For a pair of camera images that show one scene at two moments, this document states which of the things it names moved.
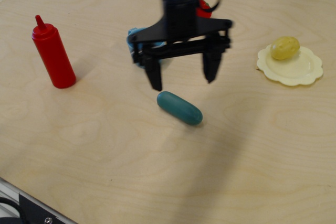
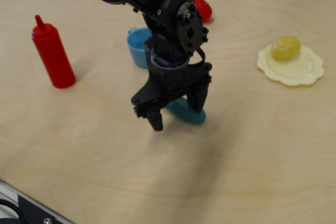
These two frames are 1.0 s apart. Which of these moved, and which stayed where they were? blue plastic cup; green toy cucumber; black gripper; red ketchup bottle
Moved: black gripper
Stayed: blue plastic cup; red ketchup bottle; green toy cucumber
